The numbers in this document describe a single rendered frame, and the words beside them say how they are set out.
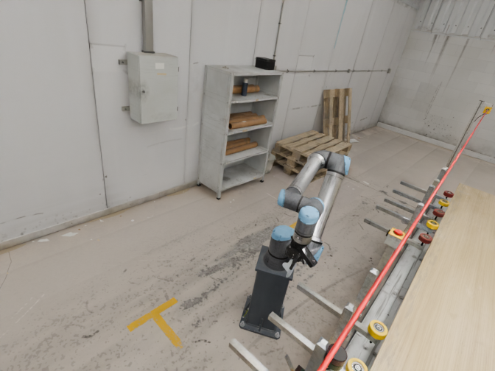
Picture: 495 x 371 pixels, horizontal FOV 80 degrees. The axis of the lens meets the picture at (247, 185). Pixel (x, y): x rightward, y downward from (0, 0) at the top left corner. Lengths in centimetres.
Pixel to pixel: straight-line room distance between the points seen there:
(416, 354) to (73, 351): 201
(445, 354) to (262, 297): 111
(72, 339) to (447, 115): 839
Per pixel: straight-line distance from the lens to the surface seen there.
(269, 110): 405
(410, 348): 161
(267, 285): 214
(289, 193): 150
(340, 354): 109
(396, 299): 222
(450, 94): 875
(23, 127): 292
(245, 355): 136
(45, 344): 256
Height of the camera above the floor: 202
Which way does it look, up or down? 29 degrees down
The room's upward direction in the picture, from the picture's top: 9 degrees clockwise
